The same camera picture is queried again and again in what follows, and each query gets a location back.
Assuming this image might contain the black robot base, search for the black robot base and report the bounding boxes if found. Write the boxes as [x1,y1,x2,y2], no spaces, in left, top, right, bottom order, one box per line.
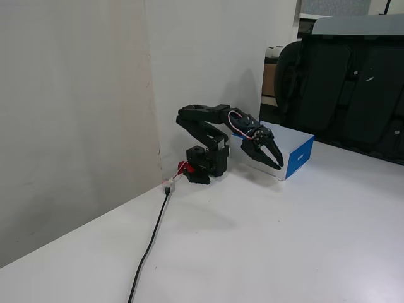
[185,144,230,185]

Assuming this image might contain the red white servo wire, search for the red white servo wire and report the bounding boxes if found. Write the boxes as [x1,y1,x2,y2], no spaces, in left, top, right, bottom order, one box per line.
[226,110,254,140]

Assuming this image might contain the white container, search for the white container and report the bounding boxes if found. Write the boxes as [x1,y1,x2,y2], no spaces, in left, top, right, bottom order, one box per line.
[264,46,285,59]

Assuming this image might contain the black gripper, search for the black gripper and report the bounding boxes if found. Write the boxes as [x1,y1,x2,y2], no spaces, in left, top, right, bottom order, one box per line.
[240,124,285,172]

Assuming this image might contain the black power cable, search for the black power cable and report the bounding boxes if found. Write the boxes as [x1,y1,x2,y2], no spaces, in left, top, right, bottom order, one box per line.
[127,187,173,303]

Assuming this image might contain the thin red power wire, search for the thin red power wire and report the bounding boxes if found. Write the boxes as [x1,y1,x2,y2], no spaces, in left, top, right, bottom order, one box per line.
[172,163,186,182]

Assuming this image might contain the white cable connector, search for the white cable connector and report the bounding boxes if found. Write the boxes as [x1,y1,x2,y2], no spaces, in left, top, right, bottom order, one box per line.
[160,177,177,194]

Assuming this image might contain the brown cardboard box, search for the brown cardboard box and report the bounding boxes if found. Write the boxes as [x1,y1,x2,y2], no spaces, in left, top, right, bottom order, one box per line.
[261,62,279,97]

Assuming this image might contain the blue and white cardboard box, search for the blue and white cardboard box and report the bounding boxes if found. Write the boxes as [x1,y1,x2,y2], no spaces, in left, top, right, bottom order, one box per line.
[231,119,316,182]

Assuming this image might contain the black rounded chair back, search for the black rounded chair back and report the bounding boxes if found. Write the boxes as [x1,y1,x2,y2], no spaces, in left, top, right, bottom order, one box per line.
[275,40,306,128]

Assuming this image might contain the gray plastic panel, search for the gray plastic panel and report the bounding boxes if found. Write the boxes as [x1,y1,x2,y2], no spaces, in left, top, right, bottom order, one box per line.
[311,13,404,38]

